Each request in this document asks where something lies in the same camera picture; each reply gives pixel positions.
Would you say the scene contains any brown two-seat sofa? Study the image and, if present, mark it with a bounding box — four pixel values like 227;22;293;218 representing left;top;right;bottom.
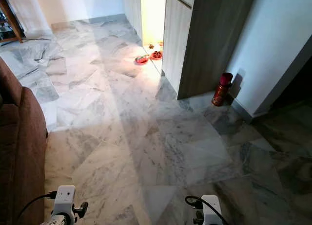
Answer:
0;56;50;225

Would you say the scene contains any red gold cylindrical flask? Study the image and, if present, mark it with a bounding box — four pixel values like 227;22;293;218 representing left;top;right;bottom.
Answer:
212;72;234;107

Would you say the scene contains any tall wood grain cabinet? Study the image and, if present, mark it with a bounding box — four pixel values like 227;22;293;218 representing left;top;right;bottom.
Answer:
123;0;258;100

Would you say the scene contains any wooden glass display shelf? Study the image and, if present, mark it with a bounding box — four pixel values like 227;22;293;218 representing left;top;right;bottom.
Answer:
0;0;24;44

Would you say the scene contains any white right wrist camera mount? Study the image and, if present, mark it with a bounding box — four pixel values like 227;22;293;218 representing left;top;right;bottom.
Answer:
200;195;223;225

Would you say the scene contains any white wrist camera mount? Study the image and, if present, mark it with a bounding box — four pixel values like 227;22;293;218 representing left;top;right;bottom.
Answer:
200;195;223;225
53;185;77;219

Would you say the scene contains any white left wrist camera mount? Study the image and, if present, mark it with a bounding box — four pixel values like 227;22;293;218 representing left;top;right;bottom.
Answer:
53;185;77;219

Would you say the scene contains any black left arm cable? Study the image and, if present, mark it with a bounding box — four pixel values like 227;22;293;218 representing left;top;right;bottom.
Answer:
16;191;58;225

